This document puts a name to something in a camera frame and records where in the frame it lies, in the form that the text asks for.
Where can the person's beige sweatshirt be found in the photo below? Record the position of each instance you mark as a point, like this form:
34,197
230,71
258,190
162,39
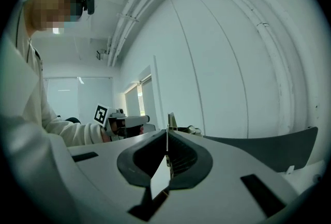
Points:
18,88

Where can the dark grey desk partition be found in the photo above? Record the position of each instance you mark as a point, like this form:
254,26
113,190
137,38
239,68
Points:
279,148

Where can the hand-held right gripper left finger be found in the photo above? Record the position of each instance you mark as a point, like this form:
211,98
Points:
103,166

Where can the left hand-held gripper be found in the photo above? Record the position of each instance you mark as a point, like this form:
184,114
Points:
101,114

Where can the glass wall with blinds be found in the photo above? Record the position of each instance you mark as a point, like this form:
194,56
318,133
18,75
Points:
95,98

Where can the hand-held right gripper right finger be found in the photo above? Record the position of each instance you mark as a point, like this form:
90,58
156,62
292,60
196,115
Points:
219,192

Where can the window with roller blind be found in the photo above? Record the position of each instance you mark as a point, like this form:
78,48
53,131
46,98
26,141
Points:
148,98

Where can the small ceiling-mounted box device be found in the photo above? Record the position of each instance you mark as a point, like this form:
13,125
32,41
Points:
101,54

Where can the person's left forearm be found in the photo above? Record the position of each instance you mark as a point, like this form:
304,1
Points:
72,132

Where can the person's head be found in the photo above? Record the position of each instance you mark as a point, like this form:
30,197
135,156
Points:
46,8

